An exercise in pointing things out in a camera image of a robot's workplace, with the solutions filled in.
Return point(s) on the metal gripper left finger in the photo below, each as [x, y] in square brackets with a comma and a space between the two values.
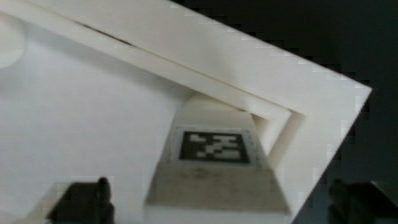
[76, 204]

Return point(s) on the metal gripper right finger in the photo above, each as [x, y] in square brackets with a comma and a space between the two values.
[364, 203]

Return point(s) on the white leg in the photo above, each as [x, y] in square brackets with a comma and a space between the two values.
[214, 186]

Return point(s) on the white square tabletop part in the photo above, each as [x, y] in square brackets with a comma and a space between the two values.
[106, 62]

